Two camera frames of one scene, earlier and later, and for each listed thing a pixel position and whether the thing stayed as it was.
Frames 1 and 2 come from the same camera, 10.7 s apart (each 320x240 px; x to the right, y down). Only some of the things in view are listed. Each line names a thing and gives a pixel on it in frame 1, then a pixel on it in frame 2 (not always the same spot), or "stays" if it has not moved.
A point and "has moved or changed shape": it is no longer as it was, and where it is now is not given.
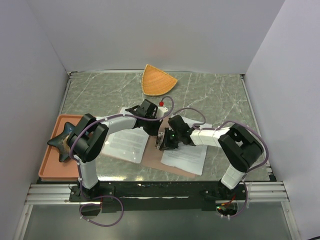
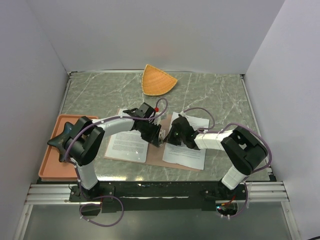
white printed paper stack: [188, 156] has moved or changed shape
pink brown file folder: [152, 157] has moved or changed shape
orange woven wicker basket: [155, 81] stays
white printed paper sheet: [129, 145] stays
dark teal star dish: [61, 142] stays
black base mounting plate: [116, 197] stays
